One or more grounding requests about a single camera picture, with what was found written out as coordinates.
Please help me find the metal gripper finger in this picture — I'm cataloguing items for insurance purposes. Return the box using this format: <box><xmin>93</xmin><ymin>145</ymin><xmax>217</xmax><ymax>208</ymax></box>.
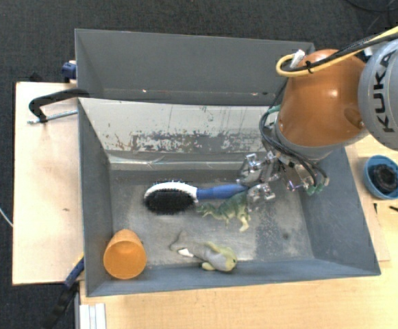
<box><xmin>247</xmin><ymin>183</ymin><xmax>277</xmax><ymax>204</ymax></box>
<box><xmin>238</xmin><ymin>152</ymin><xmax>267</xmax><ymax>185</ymax></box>

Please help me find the blue and white hairbrush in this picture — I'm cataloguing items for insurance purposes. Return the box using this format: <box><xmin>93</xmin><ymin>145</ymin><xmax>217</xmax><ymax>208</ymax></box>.
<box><xmin>142</xmin><ymin>180</ymin><xmax>251</xmax><ymax>216</ymax></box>

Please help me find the green toy dinosaur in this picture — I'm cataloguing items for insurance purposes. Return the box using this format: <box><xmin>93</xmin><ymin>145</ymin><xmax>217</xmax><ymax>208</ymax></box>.
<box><xmin>196</xmin><ymin>190</ymin><xmax>251</xmax><ymax>233</ymax></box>

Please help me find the grey and green plush toy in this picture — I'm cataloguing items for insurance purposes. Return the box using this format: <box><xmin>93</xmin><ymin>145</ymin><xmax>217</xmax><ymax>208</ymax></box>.
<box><xmin>169</xmin><ymin>230</ymin><xmax>239</xmax><ymax>273</ymax></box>

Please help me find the blue bowl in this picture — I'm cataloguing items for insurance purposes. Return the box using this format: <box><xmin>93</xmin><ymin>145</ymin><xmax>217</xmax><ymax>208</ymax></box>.
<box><xmin>363</xmin><ymin>154</ymin><xmax>398</xmax><ymax>200</ymax></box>

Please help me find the black round part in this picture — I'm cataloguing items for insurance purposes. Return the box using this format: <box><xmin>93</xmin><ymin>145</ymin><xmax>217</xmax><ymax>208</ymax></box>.
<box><xmin>372</xmin><ymin>164</ymin><xmax>398</xmax><ymax>195</ymax></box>

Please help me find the grey metal bin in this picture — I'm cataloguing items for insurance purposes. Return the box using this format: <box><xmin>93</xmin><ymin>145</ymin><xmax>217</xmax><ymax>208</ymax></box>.
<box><xmin>74</xmin><ymin>28</ymin><xmax>382</xmax><ymax>297</ymax></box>

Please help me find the orange plastic cup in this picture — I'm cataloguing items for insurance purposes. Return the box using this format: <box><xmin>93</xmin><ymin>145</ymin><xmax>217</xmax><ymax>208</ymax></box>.
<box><xmin>103</xmin><ymin>228</ymin><xmax>147</xmax><ymax>280</ymax></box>

